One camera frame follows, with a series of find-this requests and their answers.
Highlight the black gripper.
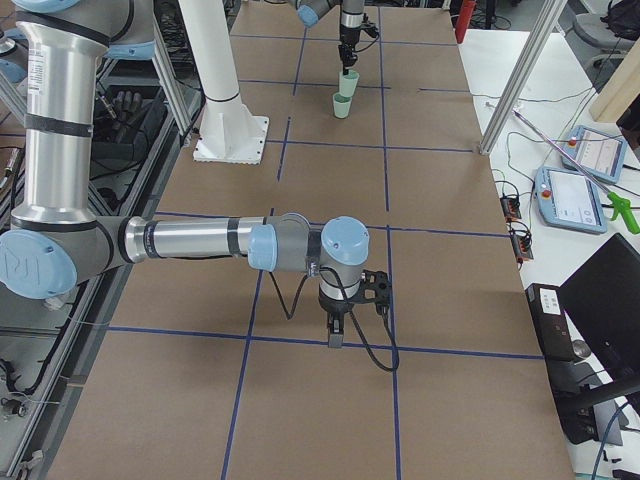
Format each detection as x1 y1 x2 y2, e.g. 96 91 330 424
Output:
338 30 359 76
319 294 354 349

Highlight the green cup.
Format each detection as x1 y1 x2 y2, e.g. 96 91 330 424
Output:
332 92 352 119
338 70 360 98

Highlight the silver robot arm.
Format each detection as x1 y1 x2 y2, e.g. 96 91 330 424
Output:
287 0 368 76
1 1 369 348

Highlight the red cylinder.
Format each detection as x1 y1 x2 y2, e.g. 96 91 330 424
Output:
455 0 477 44

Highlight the lower orange relay module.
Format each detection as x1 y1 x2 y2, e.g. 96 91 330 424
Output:
510 231 534 264

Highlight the orange relay module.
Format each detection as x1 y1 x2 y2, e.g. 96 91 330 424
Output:
510 231 534 264
500 196 522 222

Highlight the upper orange relay module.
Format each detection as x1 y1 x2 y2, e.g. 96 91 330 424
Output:
500 196 522 222

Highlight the black desktop box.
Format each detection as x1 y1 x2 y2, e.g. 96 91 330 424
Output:
525 283 578 362

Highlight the near blue teach pendant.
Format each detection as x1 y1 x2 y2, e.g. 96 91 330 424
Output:
534 166 607 234

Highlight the blue teach pendant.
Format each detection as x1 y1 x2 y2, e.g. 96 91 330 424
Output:
560 125 628 184
534 166 607 234

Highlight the far blue teach pendant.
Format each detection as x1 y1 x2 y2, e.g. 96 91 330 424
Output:
560 125 628 184

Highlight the black monitor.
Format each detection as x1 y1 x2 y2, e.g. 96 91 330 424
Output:
559 233 639 379

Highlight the metal reacher grabber tool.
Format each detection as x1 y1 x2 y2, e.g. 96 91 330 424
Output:
512 108 636 235

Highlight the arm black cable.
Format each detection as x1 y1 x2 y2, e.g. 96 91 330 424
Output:
355 14 383 54
269 267 401 372

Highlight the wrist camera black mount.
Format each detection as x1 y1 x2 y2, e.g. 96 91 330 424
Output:
360 16 379 39
352 270 392 316

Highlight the white pedestal column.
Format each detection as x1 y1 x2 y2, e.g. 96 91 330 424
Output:
179 0 269 165

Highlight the aluminium frame post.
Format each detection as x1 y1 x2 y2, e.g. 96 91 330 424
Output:
479 0 567 155

